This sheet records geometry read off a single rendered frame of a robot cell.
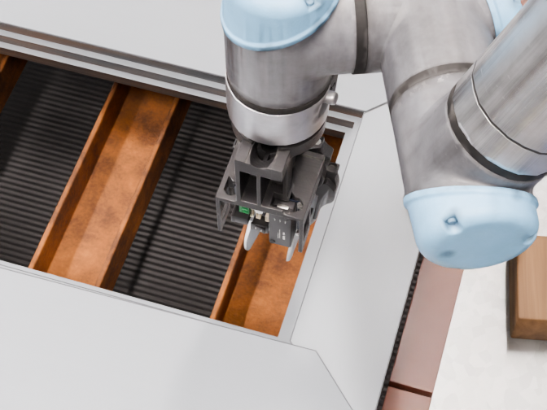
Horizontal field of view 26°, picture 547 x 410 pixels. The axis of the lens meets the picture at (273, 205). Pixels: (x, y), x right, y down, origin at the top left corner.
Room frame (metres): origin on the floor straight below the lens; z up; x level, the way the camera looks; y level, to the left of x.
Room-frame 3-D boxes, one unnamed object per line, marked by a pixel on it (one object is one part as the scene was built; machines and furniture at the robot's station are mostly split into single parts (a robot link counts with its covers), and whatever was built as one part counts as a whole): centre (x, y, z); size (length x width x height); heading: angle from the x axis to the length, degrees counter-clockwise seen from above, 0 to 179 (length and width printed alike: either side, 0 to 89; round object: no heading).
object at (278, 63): (0.51, -0.01, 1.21); 0.09 x 0.08 x 0.11; 96
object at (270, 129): (0.51, -0.01, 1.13); 0.08 x 0.08 x 0.05
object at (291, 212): (0.50, 0.00, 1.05); 0.09 x 0.08 x 0.12; 163
